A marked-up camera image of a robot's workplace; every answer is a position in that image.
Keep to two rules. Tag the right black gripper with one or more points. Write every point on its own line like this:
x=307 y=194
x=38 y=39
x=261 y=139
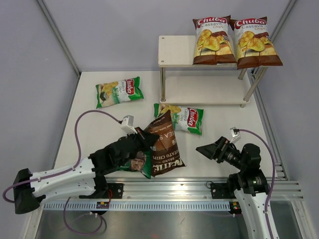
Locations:
x=210 y=150

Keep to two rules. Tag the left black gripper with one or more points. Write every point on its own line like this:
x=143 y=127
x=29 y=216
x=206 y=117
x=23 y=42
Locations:
x=147 y=140

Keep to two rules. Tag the brown Kettle sea salt bag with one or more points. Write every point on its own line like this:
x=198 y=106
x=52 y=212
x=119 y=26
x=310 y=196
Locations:
x=165 y=152

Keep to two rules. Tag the brown Chuba bag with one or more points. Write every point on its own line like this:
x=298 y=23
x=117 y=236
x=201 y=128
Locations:
x=253 y=45
x=213 y=44

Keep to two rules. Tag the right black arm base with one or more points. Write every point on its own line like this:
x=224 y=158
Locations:
x=221 y=191

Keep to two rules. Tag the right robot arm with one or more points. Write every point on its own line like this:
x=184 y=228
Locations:
x=249 y=186

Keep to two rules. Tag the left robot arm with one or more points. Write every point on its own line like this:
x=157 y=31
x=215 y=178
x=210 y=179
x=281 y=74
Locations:
x=84 y=180

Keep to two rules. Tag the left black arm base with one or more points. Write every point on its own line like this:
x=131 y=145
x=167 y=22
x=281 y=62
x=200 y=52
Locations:
x=115 y=190

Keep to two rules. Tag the green Real chips bag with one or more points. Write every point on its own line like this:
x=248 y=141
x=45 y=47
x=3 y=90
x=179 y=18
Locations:
x=141 y=163

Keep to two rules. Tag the green Chuba bag centre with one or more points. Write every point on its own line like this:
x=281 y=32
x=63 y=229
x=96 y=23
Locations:
x=183 y=118

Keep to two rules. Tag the green chuba bag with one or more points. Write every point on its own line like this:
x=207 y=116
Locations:
x=113 y=93
x=183 y=118

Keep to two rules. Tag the green Chuba bag far left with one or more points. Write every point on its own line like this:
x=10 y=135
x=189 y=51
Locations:
x=113 y=93

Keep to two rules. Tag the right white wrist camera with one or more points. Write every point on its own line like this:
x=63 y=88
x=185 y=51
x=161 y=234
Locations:
x=235 y=133

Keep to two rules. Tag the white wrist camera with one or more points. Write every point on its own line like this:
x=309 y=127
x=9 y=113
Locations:
x=235 y=133
x=127 y=125

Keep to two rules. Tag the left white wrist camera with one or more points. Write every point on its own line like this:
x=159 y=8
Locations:
x=127 y=125

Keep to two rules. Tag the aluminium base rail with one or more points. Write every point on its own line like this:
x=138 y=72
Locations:
x=191 y=195

